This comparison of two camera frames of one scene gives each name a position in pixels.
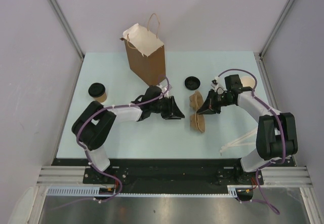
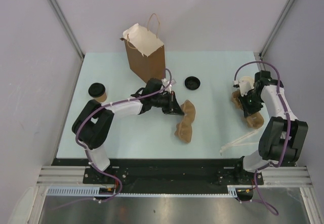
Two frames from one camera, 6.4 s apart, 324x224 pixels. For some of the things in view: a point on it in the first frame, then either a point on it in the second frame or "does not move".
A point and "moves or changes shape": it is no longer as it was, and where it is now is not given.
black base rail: [161, 176] does not move
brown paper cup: [101, 99] does not move
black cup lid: [96, 89] does not move
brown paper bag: [146, 51] does not move
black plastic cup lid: [192, 83] does not move
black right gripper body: [218, 100] -> [251, 102]
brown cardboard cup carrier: [196, 100] moves or changes shape
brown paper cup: [247, 81] does not move
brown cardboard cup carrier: [197, 122] -> [183, 130]
